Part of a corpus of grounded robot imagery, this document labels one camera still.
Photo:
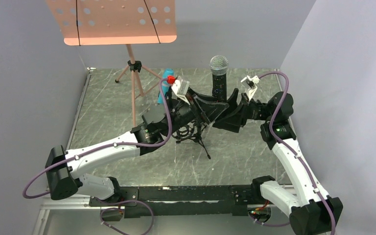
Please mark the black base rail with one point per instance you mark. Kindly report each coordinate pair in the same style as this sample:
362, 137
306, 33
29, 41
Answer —
236, 200

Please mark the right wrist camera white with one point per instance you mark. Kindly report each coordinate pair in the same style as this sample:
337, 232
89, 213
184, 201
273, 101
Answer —
250, 84

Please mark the black microphone silver grille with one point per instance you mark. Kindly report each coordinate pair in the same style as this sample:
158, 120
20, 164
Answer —
219, 65

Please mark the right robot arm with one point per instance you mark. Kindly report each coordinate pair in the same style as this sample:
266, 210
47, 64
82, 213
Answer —
311, 210

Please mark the pink music stand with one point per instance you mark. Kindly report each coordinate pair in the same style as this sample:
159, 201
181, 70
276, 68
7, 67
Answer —
117, 22

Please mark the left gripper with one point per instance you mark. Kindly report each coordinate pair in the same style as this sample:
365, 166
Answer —
195, 108

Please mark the black shock mount tripod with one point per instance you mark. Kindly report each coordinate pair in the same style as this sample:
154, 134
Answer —
193, 132

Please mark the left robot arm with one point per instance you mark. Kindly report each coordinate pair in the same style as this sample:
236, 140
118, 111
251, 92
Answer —
69, 170

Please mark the blue microphone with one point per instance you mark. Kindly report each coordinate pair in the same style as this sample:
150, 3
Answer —
165, 86

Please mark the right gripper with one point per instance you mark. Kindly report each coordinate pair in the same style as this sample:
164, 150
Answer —
244, 109

